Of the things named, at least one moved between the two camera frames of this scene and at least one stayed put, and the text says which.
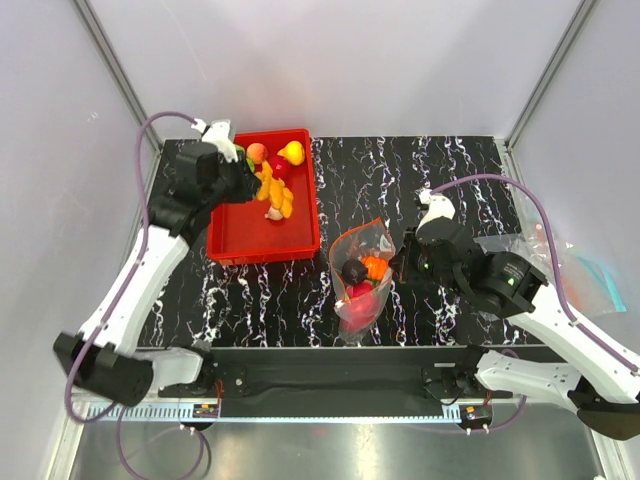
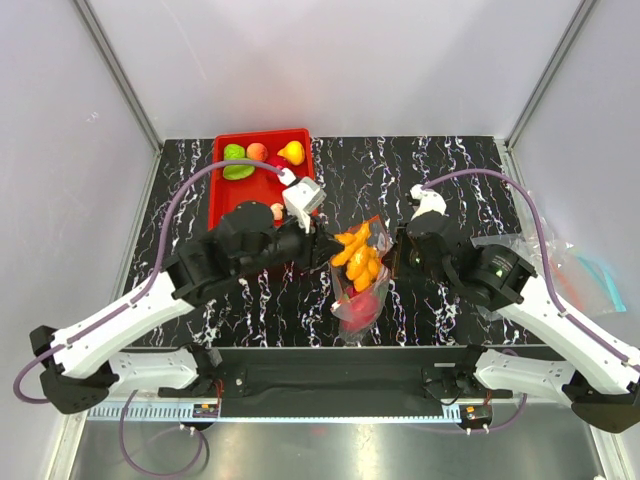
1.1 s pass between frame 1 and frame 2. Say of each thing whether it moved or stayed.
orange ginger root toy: moved
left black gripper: moved
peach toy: stayed
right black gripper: stayed
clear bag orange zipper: stayed
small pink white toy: stayed
